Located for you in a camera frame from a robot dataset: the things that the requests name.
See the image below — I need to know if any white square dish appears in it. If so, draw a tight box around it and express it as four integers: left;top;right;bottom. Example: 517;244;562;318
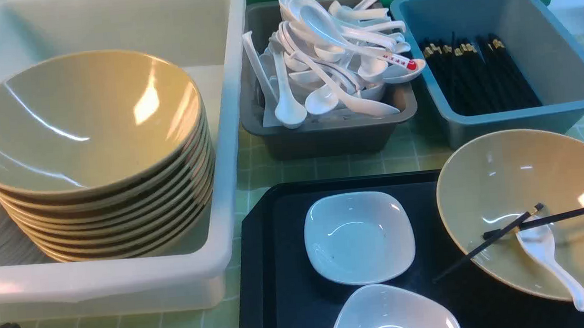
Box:
304;191;416;286

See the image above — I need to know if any black chopstick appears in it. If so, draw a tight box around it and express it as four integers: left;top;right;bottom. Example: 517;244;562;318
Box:
511;207;584;230
432;203;545;284

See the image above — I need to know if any tan noodle bowl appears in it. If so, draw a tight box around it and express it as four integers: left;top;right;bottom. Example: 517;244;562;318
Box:
436;129;584;287

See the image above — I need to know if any white soup spoon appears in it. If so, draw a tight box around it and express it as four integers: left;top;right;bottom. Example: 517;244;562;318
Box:
516;224;584;312

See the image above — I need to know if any stack of tan bowls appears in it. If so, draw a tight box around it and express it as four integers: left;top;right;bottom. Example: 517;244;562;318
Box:
0;49;216;263

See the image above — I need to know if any black serving tray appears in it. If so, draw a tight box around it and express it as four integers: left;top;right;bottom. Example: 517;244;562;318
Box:
239;170;584;328

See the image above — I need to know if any large white plastic tub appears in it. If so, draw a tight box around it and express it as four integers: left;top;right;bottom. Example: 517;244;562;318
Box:
0;0;246;323

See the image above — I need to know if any grey spoon bin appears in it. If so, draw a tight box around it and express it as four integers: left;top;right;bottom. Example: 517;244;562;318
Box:
231;0;422;164

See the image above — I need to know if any pile of white spoons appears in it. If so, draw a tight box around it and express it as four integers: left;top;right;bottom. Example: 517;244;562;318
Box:
242;0;418;129

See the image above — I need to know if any red labelled white spoon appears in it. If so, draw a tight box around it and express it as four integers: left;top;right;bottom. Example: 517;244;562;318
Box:
299;0;428;91

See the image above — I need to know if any bundle of black chopsticks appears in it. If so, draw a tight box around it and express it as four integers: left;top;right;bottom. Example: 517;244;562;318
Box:
419;33;542;116

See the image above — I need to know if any blue chopstick bin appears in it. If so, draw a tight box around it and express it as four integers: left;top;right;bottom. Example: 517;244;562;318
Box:
390;0;584;149

